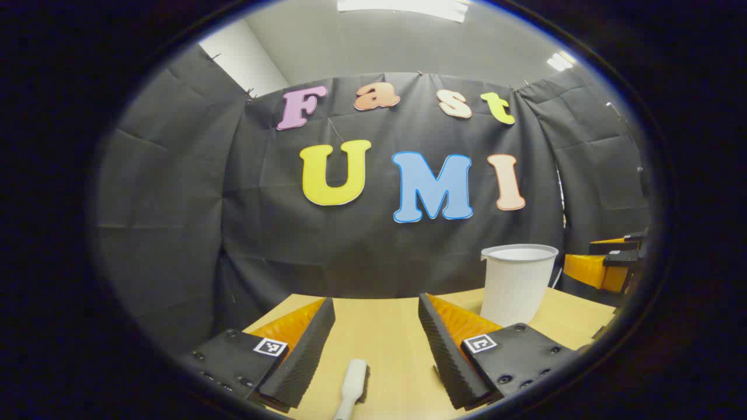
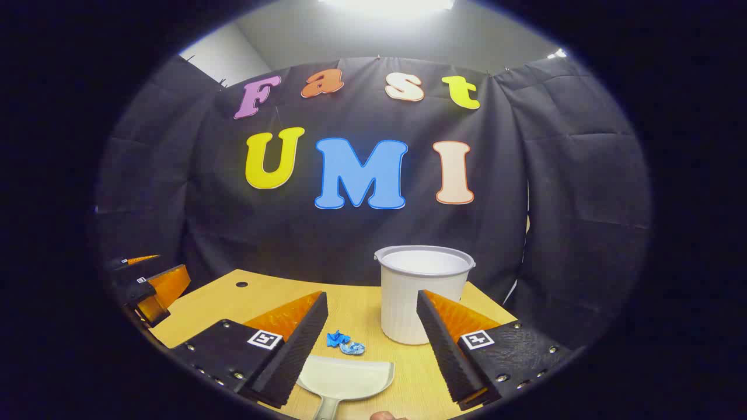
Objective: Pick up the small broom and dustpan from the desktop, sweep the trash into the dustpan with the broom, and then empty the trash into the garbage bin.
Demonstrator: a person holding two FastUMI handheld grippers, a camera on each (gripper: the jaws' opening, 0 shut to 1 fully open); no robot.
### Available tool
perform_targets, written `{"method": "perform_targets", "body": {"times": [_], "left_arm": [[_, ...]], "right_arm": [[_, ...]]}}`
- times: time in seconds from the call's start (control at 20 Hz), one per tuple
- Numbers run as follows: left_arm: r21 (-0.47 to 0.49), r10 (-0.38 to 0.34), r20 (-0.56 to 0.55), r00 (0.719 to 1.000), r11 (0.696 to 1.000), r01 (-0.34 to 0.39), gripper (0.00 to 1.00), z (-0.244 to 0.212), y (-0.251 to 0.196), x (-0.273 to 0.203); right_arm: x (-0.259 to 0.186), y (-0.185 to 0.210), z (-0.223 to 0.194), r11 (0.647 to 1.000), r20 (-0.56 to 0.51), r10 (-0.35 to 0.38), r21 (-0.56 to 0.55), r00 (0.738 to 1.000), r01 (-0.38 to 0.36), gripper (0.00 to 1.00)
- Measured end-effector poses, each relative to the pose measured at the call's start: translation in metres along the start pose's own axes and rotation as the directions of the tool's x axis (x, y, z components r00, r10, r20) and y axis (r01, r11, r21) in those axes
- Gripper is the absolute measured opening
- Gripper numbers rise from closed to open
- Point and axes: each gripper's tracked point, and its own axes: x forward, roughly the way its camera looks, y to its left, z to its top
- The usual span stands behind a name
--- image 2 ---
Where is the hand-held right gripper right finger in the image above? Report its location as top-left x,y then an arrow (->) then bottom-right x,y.
416,289 -> 575,411

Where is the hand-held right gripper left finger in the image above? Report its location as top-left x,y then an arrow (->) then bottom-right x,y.
171,291 -> 329,409

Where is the small white dustpan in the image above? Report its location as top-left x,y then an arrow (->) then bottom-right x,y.
296,355 -> 395,420

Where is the white ribbed garbage bin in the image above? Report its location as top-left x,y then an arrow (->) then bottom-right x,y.
374,245 -> 476,345

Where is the light wooden desktop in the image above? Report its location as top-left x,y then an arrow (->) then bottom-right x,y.
149,268 -> 520,420

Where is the black backdrop cloth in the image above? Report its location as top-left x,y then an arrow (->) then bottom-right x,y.
96,55 -> 651,351

